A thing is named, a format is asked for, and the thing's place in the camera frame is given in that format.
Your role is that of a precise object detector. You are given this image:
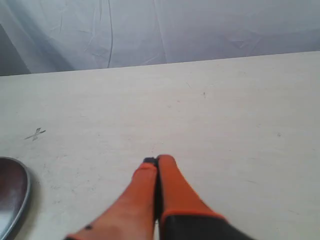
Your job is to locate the round metal plate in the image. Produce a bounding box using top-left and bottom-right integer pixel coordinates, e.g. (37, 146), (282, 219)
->
(0, 156), (32, 240)

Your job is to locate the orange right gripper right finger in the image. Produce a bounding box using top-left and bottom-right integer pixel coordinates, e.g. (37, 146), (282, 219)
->
(158, 155), (252, 240)

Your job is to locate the white backdrop cloth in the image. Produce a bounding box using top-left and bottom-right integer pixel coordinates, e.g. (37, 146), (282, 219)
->
(0, 0), (320, 76)

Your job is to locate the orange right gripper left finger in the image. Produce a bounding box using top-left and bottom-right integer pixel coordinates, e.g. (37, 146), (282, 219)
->
(65, 157), (158, 240)

